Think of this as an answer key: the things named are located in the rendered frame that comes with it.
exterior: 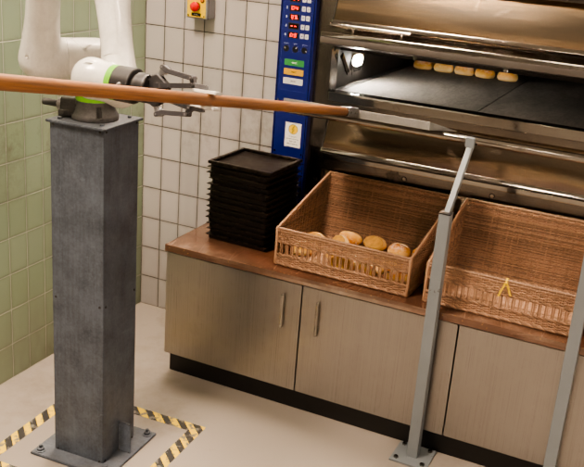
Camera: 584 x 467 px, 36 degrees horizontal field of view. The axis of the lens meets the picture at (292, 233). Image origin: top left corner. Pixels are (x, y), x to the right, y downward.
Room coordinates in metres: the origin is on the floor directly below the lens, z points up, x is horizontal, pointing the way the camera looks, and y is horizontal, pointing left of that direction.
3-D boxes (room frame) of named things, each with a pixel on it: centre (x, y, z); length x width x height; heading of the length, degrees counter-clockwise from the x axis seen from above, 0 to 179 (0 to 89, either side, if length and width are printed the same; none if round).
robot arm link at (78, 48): (2.80, 0.66, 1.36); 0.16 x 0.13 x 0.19; 113
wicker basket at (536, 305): (3.09, -0.83, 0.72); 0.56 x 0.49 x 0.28; 66
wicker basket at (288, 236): (3.34, -0.29, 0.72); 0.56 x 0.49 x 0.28; 65
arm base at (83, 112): (2.82, 0.70, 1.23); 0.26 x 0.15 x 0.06; 69
